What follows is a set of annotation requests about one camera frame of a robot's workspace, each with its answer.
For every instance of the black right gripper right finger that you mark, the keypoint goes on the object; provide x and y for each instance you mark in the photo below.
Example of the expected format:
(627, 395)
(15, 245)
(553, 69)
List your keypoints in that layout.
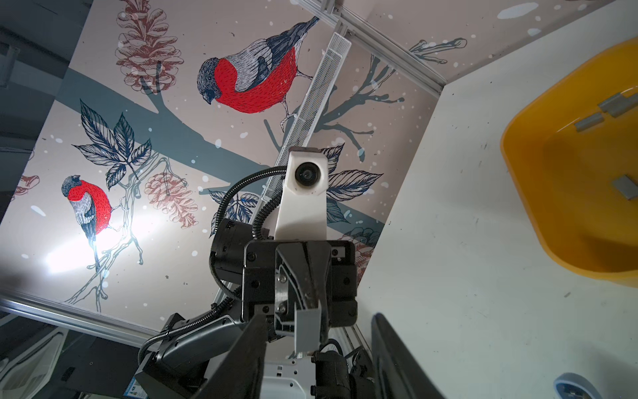
(397, 373)

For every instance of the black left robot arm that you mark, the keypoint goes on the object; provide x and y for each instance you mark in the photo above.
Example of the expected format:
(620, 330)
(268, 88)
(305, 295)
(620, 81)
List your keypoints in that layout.
(270, 337)

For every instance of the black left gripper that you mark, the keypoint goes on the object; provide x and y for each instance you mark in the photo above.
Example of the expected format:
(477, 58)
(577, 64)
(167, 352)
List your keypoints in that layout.
(286, 276)

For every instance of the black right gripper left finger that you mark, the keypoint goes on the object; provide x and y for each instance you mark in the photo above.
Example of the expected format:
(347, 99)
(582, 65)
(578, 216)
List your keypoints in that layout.
(241, 373)

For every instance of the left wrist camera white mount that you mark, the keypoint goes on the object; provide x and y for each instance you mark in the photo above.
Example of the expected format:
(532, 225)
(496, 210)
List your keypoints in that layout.
(302, 214)

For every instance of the light blue stapler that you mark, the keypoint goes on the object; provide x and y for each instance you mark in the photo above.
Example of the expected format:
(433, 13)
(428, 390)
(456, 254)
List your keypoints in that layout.
(574, 386)

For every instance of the grey staple strip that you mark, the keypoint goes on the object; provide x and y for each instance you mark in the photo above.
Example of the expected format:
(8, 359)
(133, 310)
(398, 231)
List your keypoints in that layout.
(307, 330)

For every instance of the staple strip in tray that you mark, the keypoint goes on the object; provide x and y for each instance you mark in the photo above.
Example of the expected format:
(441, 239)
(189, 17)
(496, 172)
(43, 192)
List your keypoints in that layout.
(589, 122)
(626, 187)
(618, 104)

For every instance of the yellow plastic tray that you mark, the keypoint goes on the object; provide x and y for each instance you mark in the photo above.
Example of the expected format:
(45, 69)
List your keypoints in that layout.
(564, 177)

